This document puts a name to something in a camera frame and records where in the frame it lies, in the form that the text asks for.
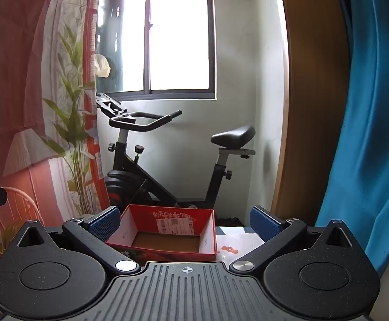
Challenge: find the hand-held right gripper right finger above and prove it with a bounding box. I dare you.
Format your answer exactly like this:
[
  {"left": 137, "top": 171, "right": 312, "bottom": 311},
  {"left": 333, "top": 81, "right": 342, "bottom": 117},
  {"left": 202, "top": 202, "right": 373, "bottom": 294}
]
[{"left": 228, "top": 205, "right": 353, "bottom": 273}]

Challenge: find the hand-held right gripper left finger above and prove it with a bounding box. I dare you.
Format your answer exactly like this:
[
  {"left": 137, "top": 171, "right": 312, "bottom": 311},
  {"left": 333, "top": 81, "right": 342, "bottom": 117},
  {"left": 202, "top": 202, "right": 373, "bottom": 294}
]
[{"left": 16, "top": 206, "right": 141, "bottom": 275}]

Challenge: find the red cardboard box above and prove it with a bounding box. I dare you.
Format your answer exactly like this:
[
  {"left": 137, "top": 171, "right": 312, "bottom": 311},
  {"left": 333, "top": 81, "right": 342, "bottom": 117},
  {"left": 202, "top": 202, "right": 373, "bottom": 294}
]
[{"left": 105, "top": 204, "right": 218, "bottom": 262}]

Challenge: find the black exercise bike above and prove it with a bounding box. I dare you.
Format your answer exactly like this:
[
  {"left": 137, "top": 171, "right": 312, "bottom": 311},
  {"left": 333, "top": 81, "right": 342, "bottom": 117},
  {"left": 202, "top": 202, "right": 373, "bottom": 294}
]
[{"left": 96, "top": 92, "right": 257, "bottom": 227}]

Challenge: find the wooden panel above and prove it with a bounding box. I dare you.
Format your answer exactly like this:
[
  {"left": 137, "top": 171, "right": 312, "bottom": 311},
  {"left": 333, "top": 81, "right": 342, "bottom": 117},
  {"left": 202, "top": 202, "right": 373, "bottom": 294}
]
[{"left": 271, "top": 0, "right": 353, "bottom": 227}]

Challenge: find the printed plant backdrop cloth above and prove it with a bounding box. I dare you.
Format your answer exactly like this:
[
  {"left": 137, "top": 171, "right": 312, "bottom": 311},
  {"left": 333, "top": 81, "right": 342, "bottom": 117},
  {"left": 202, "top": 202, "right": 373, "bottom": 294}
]
[{"left": 0, "top": 0, "right": 112, "bottom": 318}]

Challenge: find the blue curtain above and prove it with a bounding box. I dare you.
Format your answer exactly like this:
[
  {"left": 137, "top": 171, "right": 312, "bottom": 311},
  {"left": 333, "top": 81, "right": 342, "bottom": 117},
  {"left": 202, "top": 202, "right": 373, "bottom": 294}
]
[{"left": 315, "top": 0, "right": 389, "bottom": 275}]

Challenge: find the white cloth bundle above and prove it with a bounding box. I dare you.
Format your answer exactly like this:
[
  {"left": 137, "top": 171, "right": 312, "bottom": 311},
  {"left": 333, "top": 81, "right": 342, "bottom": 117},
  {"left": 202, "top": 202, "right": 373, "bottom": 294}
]
[{"left": 94, "top": 53, "right": 111, "bottom": 78}]

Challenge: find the dark framed window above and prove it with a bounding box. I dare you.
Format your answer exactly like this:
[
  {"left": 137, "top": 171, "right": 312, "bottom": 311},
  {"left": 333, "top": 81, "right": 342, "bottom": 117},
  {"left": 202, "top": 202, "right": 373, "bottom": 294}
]
[{"left": 96, "top": 0, "right": 217, "bottom": 100}]

